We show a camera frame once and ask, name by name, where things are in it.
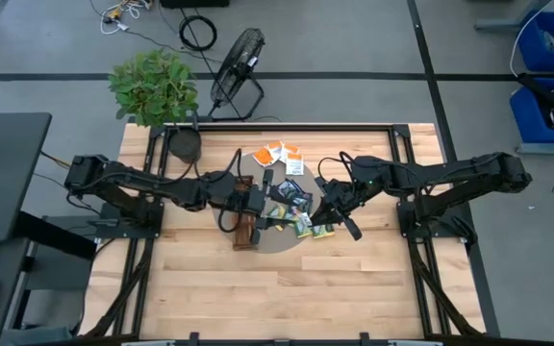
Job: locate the grey desk leg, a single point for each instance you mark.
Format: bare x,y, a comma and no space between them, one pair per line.
498,25

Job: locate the black equipment case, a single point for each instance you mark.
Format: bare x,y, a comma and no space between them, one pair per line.
195,3

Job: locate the potted green plant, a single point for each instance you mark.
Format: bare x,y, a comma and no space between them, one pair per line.
154,89

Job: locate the black desk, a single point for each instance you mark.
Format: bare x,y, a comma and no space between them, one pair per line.
7,178

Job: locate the black floor fan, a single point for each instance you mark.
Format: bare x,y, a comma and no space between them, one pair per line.
236,67

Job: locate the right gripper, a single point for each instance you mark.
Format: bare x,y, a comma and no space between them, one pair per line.
344,194

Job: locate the wooden tea organizer box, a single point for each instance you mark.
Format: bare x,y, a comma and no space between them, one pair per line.
244,235

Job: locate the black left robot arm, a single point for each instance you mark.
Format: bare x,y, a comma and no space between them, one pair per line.
161,185

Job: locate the blue storage bin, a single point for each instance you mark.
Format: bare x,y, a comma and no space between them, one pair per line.
527,120
529,48

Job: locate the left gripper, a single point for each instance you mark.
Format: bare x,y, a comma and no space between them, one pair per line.
253,199

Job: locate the round grey mat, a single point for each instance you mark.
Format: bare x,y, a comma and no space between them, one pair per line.
277,242

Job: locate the black metal table frame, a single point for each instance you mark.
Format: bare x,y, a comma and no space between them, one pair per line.
306,128

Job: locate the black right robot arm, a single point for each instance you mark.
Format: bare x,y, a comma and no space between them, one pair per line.
450,175

